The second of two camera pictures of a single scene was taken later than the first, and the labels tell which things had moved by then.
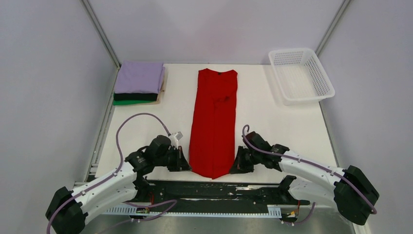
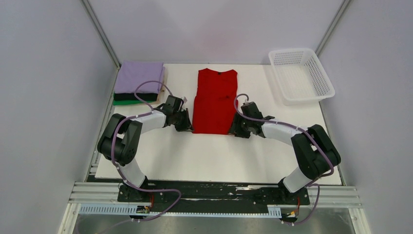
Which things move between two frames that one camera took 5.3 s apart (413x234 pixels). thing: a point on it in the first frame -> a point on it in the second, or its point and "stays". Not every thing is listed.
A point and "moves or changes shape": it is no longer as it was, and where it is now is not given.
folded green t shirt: (116, 102) stays
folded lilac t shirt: (137, 76) stays
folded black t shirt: (135, 97) stays
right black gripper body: (256, 157) -> (241, 126)
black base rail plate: (273, 194) stays
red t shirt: (212, 137) moves or changes shape
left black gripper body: (171, 154) -> (181, 121)
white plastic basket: (301, 77) stays
